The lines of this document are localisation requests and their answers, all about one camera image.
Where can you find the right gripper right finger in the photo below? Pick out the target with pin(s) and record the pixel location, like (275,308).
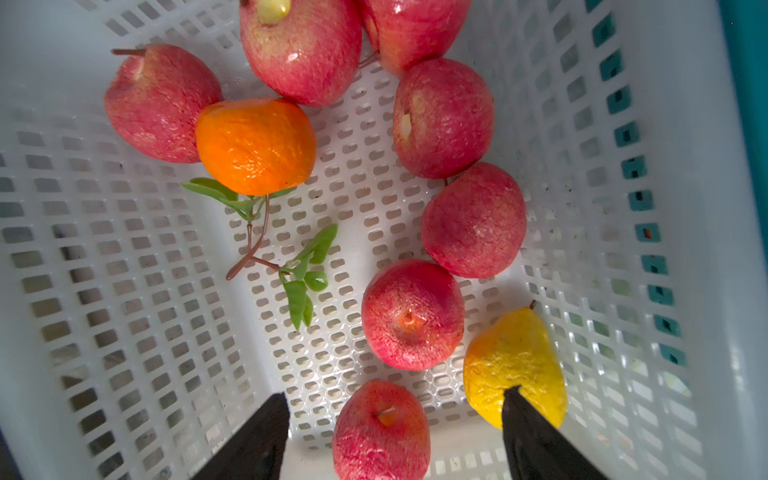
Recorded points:
(534,447)

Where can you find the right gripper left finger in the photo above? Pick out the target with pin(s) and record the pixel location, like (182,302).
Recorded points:
(256,450)

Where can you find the red apple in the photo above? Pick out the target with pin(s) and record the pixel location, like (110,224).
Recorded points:
(413,315)
(381,433)
(156,97)
(476,226)
(306,50)
(443,118)

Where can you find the yellow lemon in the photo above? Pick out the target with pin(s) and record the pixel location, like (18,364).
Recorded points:
(515,351)

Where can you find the white plastic basket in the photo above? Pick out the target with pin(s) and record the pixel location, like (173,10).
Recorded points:
(127,353)

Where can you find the small orange tangerine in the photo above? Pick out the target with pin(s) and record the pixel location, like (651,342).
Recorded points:
(256,147)

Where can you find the red apple top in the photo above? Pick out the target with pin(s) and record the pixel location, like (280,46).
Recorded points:
(306,50)

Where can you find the red lychee fruit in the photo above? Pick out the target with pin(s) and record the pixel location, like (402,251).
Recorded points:
(405,32)

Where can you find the teal plastic basket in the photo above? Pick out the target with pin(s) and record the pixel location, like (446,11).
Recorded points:
(745,27)

